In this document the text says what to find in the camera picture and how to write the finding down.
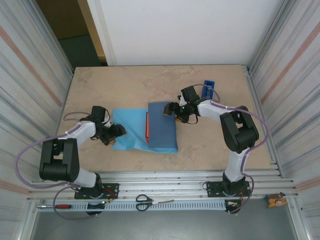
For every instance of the blue cloth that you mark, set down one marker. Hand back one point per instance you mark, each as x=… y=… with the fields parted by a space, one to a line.
x=161 y=130

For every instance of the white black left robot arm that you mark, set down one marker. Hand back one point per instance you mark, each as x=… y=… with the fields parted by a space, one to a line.
x=60 y=160

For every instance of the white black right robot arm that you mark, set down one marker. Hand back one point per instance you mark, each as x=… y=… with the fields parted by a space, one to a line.
x=240 y=130

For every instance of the blue tape dispenser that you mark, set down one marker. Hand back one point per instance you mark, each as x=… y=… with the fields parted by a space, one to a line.
x=208 y=90

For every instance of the small yellow toy figure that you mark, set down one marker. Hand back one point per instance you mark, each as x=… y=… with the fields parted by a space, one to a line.
x=276 y=200

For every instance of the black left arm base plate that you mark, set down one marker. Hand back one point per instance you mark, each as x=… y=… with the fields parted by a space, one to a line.
x=111 y=190

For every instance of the aluminium frame rails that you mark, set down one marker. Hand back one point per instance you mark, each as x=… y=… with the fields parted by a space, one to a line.
x=162 y=180

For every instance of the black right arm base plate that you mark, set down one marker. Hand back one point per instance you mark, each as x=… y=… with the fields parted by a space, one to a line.
x=212 y=188

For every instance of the white door frame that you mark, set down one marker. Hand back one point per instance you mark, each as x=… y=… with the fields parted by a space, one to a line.
x=102 y=32

